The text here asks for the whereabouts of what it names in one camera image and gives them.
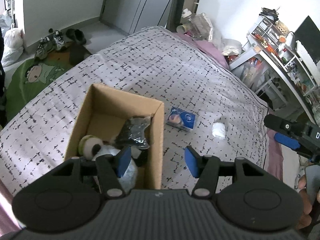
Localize white keyboard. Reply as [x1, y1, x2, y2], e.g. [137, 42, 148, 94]
[296, 41, 317, 65]

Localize dark socks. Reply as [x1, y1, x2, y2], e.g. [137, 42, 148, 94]
[114, 116, 153, 150]

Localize blue grey plush toy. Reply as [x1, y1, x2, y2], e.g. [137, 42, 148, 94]
[91, 147, 139, 191]

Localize crumpled white plastic bag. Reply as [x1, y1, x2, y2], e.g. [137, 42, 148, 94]
[221, 39, 243, 56]

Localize clear drawer organiser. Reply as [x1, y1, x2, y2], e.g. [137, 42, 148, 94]
[251, 15, 278, 41]

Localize cardboard box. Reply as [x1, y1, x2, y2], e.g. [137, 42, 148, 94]
[64, 83, 165, 190]

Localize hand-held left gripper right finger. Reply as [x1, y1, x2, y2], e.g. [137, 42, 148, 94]
[184, 145, 273, 198]

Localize clear storage bin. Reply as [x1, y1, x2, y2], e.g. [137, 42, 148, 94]
[240, 57, 266, 86]

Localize white rolling cart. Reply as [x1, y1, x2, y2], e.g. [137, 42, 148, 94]
[257, 70, 291, 111]

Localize clear plastic packaging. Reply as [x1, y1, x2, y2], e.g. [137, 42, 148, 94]
[182, 9, 214, 41]

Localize white black patterned blanket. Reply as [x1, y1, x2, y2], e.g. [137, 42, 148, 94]
[0, 26, 269, 196]

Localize black laptop monitor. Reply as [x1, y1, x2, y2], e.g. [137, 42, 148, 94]
[294, 16, 320, 65]

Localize green cartoon floor mat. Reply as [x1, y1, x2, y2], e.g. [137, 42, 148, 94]
[6, 57, 73, 123]

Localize person's right hand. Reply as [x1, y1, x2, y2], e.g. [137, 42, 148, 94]
[296, 174, 314, 230]

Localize black bag on organiser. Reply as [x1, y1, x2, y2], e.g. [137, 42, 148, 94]
[260, 7, 279, 18]

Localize wicker basket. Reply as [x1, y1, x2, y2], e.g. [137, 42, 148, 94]
[275, 21, 291, 34]

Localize dark slippers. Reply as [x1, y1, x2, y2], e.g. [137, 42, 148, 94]
[65, 29, 87, 45]

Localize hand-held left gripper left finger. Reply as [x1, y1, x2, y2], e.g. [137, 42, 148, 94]
[49, 146, 132, 199]

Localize small round plush toy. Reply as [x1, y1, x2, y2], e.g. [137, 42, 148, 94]
[78, 135, 104, 161]

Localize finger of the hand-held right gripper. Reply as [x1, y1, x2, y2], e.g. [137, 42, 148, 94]
[273, 133, 301, 151]
[264, 114, 304, 141]

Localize shelf with bottles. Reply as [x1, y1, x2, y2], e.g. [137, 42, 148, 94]
[4, 0, 18, 28]

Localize small blue printed packet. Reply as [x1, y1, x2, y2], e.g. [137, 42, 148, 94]
[165, 106, 197, 132]

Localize white desk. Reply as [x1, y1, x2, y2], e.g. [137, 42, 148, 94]
[229, 27, 320, 126]

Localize grey camouflage sneaker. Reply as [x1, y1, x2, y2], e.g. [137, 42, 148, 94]
[51, 30, 67, 52]
[34, 36, 54, 60]

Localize white item in plastic wrap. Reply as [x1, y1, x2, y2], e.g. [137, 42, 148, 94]
[212, 122, 226, 139]

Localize white quilt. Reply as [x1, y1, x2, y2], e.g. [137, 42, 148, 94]
[280, 144, 307, 193]

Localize black leaning panel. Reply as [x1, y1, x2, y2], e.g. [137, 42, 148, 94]
[166, 0, 203, 33]

